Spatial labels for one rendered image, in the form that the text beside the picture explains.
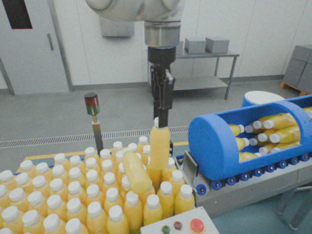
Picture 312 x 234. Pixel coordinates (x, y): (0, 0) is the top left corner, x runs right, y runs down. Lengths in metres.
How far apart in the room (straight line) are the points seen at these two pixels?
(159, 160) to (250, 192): 0.56
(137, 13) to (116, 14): 0.03
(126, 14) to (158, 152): 0.44
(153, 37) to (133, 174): 0.42
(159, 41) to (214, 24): 3.99
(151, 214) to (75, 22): 3.77
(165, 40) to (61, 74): 3.96
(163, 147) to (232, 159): 0.29
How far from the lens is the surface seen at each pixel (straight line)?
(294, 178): 1.26
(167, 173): 0.79
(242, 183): 1.00
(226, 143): 0.75
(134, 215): 0.70
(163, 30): 0.46
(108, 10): 0.29
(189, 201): 0.71
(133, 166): 0.67
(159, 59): 0.48
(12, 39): 4.47
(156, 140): 0.60
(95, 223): 0.69
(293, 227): 2.19
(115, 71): 4.19
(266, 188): 1.13
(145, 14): 0.32
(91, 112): 0.97
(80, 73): 4.30
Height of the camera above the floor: 1.63
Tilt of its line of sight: 30 degrees down
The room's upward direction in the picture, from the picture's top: straight up
